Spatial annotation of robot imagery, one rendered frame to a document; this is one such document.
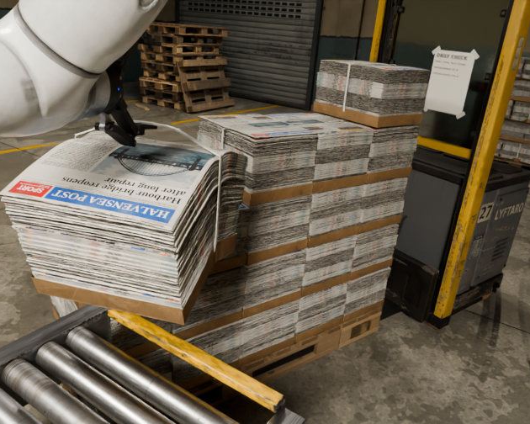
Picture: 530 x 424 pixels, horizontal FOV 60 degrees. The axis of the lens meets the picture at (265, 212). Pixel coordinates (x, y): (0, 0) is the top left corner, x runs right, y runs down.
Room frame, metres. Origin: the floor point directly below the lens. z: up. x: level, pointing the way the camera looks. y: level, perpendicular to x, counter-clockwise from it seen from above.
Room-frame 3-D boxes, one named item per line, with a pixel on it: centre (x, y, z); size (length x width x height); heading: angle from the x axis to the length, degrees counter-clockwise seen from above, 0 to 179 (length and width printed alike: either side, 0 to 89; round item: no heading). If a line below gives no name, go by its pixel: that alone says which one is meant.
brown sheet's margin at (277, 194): (1.69, 0.06, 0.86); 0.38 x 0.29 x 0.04; 39
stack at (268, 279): (1.61, 0.17, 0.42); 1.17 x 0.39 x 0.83; 128
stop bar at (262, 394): (0.73, 0.13, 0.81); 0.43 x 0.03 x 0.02; 58
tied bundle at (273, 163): (1.69, 0.06, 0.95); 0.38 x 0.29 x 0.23; 39
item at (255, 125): (1.70, 0.06, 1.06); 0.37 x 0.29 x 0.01; 39
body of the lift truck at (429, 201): (2.56, -1.04, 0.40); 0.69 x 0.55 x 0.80; 38
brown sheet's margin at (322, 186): (1.87, -0.17, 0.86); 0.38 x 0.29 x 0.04; 37
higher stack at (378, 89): (2.06, -0.40, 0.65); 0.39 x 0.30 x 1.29; 38
